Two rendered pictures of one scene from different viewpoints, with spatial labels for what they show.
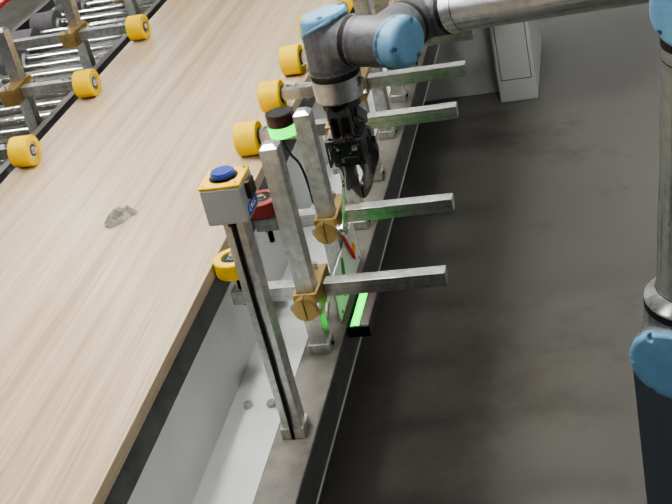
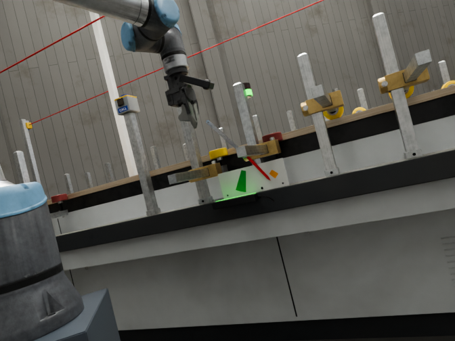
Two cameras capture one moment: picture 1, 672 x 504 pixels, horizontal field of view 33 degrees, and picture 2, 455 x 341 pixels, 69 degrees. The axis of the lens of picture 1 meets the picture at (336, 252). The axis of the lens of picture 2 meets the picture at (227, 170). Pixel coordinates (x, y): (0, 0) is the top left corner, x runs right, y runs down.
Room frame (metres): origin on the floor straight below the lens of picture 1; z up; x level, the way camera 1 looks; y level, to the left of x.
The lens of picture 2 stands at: (2.19, -1.23, 0.79)
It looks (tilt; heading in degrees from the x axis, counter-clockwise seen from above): 1 degrees up; 96
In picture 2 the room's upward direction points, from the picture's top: 14 degrees counter-clockwise
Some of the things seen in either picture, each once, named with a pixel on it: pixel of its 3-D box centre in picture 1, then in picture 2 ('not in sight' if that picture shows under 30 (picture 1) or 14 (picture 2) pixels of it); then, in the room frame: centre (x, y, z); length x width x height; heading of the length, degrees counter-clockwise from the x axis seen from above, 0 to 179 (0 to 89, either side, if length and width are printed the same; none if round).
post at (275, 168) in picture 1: (298, 255); (193, 150); (1.94, 0.07, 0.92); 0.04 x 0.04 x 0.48; 73
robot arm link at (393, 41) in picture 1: (384, 39); (142, 36); (1.91, -0.17, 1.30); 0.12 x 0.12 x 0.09; 48
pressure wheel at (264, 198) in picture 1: (266, 218); (274, 147); (2.26, 0.13, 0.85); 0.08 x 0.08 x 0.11
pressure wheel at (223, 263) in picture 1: (238, 279); (220, 161); (2.02, 0.20, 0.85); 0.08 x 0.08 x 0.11
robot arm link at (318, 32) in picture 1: (329, 42); (169, 42); (1.98, -0.08, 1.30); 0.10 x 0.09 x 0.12; 48
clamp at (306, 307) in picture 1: (311, 292); (204, 172); (1.96, 0.07, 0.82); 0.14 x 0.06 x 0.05; 163
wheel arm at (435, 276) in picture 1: (337, 286); (202, 173); (1.97, 0.01, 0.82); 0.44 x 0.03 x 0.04; 73
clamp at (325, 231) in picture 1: (329, 219); (261, 150); (2.20, 0.00, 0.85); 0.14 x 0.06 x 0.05; 163
